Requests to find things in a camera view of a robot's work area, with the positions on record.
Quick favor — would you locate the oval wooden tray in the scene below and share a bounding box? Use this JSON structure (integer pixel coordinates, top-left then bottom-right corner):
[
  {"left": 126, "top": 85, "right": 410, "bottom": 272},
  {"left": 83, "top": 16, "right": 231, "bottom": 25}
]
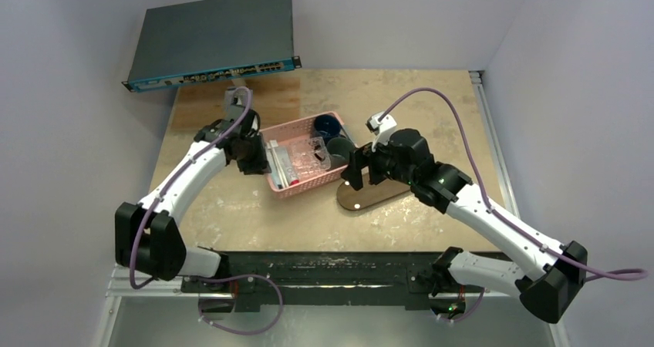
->
[{"left": 336, "top": 180, "right": 410, "bottom": 211}]

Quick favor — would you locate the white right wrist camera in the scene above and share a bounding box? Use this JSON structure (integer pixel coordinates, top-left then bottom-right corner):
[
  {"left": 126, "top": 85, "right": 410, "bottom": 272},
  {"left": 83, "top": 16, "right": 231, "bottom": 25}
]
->
[{"left": 366, "top": 111, "right": 397, "bottom": 152}]

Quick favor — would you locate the dark blue mug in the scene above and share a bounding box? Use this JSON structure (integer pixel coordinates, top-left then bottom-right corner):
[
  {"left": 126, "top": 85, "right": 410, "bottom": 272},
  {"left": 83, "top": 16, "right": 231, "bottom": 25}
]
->
[{"left": 312, "top": 114, "right": 342, "bottom": 144}]

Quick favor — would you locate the aluminium frame rail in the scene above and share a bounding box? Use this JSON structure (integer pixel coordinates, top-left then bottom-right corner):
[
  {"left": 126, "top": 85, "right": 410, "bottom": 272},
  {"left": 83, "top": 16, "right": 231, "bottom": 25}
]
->
[{"left": 468, "top": 71, "right": 520, "bottom": 217}]

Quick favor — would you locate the brown wooden board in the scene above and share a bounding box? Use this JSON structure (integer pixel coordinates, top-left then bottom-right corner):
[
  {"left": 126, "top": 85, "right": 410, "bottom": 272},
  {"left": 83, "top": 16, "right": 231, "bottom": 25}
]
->
[{"left": 170, "top": 75, "right": 302, "bottom": 132}]

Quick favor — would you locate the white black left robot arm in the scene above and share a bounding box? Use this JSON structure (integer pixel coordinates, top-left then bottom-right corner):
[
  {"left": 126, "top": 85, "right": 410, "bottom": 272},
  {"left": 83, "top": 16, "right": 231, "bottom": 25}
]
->
[{"left": 114, "top": 114, "right": 269, "bottom": 292}]

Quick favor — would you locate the pink plastic basket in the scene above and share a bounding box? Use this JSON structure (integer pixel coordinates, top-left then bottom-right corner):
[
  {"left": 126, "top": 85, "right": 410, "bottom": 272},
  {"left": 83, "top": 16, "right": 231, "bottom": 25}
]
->
[{"left": 261, "top": 112, "right": 352, "bottom": 198}]

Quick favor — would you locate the grey blue network switch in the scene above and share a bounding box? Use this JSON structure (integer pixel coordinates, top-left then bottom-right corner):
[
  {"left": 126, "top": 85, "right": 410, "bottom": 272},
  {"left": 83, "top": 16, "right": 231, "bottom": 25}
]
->
[{"left": 123, "top": 0, "right": 302, "bottom": 93}]

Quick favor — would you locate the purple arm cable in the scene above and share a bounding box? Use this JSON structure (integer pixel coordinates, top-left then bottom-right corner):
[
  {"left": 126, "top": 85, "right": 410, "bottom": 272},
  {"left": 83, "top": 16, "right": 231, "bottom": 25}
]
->
[
  {"left": 127, "top": 86, "right": 255, "bottom": 291},
  {"left": 378, "top": 86, "right": 649, "bottom": 283}
]

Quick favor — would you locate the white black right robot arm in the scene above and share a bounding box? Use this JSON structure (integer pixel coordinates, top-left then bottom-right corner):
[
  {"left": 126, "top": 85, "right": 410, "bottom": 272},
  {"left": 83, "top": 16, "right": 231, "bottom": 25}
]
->
[{"left": 342, "top": 129, "right": 588, "bottom": 324}]

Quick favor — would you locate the grey metal bracket stand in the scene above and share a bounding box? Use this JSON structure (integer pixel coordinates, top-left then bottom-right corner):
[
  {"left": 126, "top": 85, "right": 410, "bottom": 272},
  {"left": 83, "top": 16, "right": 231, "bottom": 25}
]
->
[{"left": 223, "top": 86, "right": 252, "bottom": 122}]

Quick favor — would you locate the clear glass toothbrush holder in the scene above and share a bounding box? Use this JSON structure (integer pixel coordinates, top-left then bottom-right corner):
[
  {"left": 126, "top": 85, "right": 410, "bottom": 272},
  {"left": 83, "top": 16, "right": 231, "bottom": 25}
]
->
[{"left": 289, "top": 137, "right": 330, "bottom": 177}]

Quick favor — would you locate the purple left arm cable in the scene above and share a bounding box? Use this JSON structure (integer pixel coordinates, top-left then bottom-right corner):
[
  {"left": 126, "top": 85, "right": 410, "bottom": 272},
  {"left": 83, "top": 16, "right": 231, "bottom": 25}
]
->
[{"left": 127, "top": 86, "right": 255, "bottom": 291}]

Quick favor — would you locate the dark grey mug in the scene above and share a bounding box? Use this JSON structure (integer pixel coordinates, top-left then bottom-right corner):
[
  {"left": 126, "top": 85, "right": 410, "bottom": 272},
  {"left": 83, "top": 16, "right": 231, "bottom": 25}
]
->
[{"left": 326, "top": 137, "right": 356, "bottom": 170}]

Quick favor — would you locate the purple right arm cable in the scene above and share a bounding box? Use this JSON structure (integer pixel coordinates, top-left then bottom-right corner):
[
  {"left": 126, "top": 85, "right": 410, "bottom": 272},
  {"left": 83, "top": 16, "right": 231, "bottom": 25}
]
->
[{"left": 378, "top": 86, "right": 649, "bottom": 283}]

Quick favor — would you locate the black table front rail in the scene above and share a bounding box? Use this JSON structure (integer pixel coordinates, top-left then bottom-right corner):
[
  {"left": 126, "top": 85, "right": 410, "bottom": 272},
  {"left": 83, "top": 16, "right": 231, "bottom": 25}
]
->
[{"left": 178, "top": 251, "right": 522, "bottom": 313}]

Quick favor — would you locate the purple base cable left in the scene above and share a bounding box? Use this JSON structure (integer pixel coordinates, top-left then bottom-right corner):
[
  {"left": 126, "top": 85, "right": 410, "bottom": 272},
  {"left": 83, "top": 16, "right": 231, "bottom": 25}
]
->
[{"left": 197, "top": 274, "right": 285, "bottom": 336}]

